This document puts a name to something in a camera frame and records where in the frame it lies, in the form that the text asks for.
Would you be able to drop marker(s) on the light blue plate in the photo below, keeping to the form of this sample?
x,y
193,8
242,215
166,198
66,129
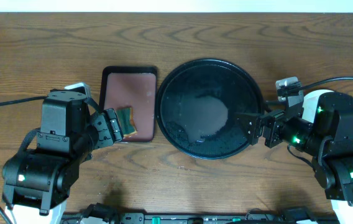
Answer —
x,y
310,104

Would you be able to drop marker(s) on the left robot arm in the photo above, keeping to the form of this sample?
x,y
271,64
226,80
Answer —
x,y
38,178

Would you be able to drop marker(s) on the rectangular black tray brown mat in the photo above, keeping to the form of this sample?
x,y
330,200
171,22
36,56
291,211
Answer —
x,y
135,87

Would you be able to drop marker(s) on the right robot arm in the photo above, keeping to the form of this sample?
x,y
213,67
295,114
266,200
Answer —
x,y
320,125

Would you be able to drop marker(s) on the round black serving tray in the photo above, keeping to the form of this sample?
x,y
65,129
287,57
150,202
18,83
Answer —
x,y
196,106

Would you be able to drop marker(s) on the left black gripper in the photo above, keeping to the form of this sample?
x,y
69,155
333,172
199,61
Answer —
x,y
102,130

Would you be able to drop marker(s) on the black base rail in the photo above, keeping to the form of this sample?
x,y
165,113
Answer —
x,y
137,218

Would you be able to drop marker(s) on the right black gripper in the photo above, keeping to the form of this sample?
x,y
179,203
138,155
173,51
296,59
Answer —
x,y
275,118

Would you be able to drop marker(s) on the green and orange sponge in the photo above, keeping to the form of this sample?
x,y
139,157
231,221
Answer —
x,y
126,120

